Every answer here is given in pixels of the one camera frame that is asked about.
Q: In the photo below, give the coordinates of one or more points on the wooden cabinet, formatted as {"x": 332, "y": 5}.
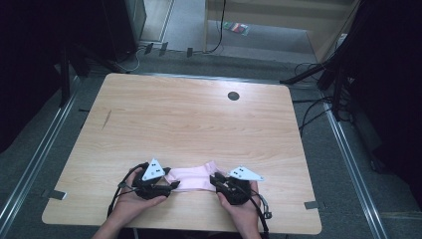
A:
{"x": 318, "y": 30}

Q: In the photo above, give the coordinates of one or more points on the round dark table grommet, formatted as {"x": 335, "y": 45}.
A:
{"x": 233, "y": 96}

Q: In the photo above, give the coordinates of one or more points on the dark cabinet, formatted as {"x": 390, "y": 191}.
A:
{"x": 124, "y": 23}

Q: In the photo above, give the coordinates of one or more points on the black tape strip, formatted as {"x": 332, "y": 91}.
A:
{"x": 83, "y": 110}

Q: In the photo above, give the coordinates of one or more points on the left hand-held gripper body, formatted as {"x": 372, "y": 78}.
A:
{"x": 153, "y": 172}

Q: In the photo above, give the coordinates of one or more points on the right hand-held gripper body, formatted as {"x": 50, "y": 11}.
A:
{"x": 239, "y": 186}

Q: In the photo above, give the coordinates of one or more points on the colourful packet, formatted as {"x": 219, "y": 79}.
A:
{"x": 236, "y": 28}

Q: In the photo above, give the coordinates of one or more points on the metal floor rail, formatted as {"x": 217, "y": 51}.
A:
{"x": 40, "y": 152}
{"x": 355, "y": 172}

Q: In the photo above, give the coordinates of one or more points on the grey tape piece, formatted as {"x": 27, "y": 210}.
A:
{"x": 54, "y": 194}
{"x": 311, "y": 205}

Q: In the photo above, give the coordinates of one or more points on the person's right hand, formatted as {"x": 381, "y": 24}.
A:
{"x": 242, "y": 212}

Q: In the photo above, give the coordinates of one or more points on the pink sock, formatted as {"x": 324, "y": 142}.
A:
{"x": 194, "y": 177}

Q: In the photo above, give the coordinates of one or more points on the person's left hand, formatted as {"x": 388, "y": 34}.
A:
{"x": 132, "y": 205}

